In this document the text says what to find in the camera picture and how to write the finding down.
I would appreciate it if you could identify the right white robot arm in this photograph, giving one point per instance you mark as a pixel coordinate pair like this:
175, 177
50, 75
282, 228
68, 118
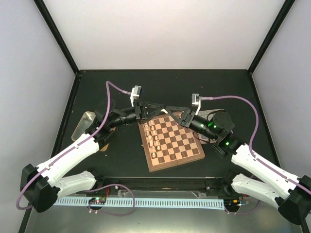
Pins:
288, 193

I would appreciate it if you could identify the black frame post right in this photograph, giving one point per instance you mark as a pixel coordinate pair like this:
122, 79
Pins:
283, 12

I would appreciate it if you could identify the white slotted cable duct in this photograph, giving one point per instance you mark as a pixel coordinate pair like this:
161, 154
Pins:
214, 204

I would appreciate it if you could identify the black frame post left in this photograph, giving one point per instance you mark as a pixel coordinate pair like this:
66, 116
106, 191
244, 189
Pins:
40, 4

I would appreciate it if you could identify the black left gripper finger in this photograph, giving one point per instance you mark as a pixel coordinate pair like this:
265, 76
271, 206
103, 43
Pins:
150, 113
151, 107

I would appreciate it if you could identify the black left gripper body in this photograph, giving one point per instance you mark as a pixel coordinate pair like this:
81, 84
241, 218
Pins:
137, 107

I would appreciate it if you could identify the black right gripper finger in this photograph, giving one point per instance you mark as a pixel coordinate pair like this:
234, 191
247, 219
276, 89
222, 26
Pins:
172, 112
185, 109

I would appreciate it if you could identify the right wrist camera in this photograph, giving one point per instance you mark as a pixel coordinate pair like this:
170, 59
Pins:
196, 102

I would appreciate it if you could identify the controller board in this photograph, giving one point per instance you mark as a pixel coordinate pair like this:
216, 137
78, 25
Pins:
97, 200
235, 202

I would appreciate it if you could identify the black front rail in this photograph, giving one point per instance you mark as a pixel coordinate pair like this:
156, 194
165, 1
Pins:
211, 186

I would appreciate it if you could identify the right controller board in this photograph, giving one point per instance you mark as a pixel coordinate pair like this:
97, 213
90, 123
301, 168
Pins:
235, 202

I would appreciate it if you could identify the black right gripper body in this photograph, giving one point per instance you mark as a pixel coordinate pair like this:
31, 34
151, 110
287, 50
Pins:
189, 119

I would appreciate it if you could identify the wooden chess board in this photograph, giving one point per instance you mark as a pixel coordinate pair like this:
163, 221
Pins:
178, 144

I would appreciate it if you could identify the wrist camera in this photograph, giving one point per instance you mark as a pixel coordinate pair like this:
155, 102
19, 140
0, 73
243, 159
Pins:
135, 94
196, 102

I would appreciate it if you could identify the black frame post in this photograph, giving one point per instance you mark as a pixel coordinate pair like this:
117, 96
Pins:
283, 12
40, 4

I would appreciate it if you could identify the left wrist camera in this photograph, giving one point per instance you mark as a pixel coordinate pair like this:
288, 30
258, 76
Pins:
135, 94

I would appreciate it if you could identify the left controller board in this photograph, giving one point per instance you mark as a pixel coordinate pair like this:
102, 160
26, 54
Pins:
97, 200

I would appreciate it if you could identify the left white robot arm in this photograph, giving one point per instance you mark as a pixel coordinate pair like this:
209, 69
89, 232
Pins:
44, 184

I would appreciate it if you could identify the gold metal tray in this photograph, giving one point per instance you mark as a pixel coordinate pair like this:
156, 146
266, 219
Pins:
79, 132

